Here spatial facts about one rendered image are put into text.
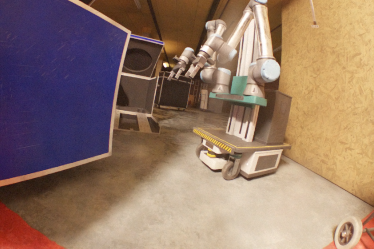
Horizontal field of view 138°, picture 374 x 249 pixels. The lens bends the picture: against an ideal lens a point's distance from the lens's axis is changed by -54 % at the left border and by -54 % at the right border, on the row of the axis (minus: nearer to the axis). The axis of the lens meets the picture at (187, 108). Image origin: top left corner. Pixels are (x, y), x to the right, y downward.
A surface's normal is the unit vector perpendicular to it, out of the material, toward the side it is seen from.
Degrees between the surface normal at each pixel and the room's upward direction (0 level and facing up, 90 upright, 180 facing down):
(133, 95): 90
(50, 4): 90
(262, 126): 90
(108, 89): 90
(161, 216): 0
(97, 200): 0
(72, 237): 0
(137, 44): 143
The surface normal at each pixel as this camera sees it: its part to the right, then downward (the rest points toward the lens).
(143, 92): 0.40, 0.13
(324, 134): -0.98, -0.18
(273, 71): 0.00, 0.14
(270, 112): -0.90, -0.14
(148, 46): 0.10, 0.86
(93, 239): 0.18, -0.98
